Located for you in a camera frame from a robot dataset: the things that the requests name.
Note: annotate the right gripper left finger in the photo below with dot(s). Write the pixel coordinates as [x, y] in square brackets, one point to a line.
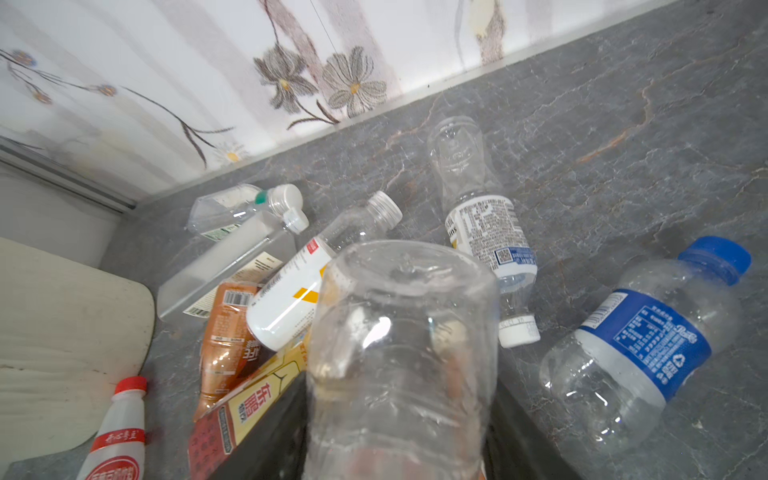
[276, 446]

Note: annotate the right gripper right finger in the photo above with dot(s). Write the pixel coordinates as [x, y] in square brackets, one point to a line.
[515, 448]

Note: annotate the blue-label water bottle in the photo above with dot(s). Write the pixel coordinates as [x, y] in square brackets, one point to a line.
[614, 375]

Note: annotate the white yellow-label bottle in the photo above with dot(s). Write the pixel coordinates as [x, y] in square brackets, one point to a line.
[285, 306]

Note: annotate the clear red-label bottle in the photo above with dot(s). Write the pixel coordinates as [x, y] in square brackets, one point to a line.
[402, 367]

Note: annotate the white red-capped bottle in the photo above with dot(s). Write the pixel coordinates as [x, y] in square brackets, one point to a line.
[118, 450]

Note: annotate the frosted square bottle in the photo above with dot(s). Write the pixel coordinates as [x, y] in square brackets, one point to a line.
[252, 253]

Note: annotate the clear white-label water bottle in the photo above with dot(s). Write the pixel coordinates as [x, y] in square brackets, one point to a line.
[481, 222]

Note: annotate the clear green-band square bottle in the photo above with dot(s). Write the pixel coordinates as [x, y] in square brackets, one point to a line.
[216, 215]

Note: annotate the cream ribbed trash bin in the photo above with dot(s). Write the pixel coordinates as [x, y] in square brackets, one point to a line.
[69, 334]

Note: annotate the yellow red tea bottle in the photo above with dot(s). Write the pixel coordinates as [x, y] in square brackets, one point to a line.
[218, 434]

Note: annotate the copper coffee bottle left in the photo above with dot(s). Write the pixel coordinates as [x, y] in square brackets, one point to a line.
[229, 352]

